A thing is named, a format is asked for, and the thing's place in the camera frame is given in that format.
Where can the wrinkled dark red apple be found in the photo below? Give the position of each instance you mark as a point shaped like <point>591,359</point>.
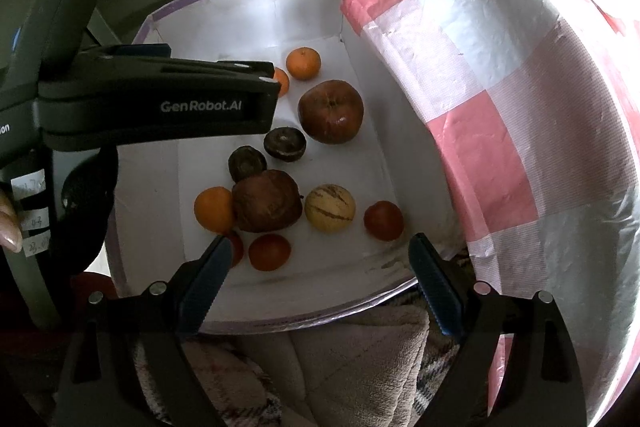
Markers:
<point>265,202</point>

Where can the red tomato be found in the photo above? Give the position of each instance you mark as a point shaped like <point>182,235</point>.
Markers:
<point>383,221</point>
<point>236,249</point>
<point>270,252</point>

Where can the plaid blanket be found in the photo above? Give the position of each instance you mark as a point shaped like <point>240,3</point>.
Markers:
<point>225,372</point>

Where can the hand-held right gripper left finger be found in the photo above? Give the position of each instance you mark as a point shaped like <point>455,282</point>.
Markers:
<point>202,287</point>

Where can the striped pepino melon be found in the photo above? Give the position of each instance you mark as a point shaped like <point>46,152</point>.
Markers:
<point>330,208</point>

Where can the beige plush blanket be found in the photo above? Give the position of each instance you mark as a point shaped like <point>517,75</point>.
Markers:
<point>350,367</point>

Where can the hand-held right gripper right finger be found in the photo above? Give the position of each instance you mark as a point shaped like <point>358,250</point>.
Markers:
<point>437,287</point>

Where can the red object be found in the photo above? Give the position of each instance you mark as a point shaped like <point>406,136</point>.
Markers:
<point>92,286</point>

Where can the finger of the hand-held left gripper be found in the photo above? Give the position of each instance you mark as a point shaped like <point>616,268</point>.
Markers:
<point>175,69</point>
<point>145,50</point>

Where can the white box with purple rim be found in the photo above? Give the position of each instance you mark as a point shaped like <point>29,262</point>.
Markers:
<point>250,22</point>

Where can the red white checked tablecloth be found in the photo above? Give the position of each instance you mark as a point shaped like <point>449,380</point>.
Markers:
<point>525,107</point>

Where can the dark round fruit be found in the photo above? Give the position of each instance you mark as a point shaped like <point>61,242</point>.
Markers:
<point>245,163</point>
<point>285,144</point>

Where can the person's left hand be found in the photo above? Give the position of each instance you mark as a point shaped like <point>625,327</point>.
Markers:
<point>11,227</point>

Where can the shiny red apple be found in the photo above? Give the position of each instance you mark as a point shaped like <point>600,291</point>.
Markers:
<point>330,112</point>

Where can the large orange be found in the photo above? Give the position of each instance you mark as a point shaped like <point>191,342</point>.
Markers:
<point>212,209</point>

